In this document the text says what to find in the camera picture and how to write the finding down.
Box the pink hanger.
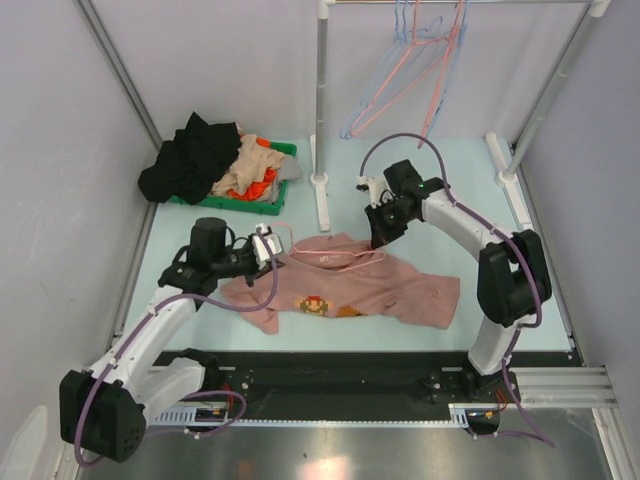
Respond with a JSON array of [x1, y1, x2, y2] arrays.
[[269, 222, 386, 272], [417, 0, 466, 150], [340, 1, 469, 140]]

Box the pink t shirt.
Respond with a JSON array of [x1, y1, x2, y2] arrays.
[[242, 233, 461, 334]]

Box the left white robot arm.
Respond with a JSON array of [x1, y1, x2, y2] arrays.
[[59, 217, 283, 468]]

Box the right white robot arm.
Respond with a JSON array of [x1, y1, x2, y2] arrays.
[[357, 160, 552, 401]]

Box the blue hanger left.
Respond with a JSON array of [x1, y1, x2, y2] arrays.
[[340, 1, 450, 140]]

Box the blue hanger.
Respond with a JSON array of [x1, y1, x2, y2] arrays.
[[340, 1, 450, 140], [424, 0, 471, 141]]

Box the blue hanger right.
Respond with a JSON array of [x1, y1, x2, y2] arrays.
[[424, 0, 471, 141]]

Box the green plastic bin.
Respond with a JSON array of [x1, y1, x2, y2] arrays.
[[198, 138, 299, 216]]

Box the orange garment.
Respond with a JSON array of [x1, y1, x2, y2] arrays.
[[231, 169, 277, 200]]

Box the beige garment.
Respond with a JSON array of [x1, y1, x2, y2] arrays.
[[209, 134, 285, 197]]

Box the grey garment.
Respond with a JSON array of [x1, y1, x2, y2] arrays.
[[267, 155, 302, 204]]

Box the black garment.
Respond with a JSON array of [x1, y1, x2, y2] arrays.
[[138, 113, 241, 205]]

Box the white clothes rack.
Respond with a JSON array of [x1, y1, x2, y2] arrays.
[[309, 1, 610, 232]]

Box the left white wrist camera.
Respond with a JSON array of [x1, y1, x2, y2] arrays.
[[250, 223, 284, 269]]

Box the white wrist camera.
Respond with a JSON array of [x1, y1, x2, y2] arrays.
[[356, 176, 389, 208], [250, 223, 284, 269]]

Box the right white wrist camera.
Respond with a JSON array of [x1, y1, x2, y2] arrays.
[[356, 176, 389, 208]]

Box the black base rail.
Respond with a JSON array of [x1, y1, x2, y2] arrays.
[[154, 349, 584, 434]]

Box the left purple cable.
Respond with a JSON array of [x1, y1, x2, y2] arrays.
[[73, 227, 280, 469]]

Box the white cable duct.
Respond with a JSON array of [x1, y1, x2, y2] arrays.
[[151, 406, 469, 429]]

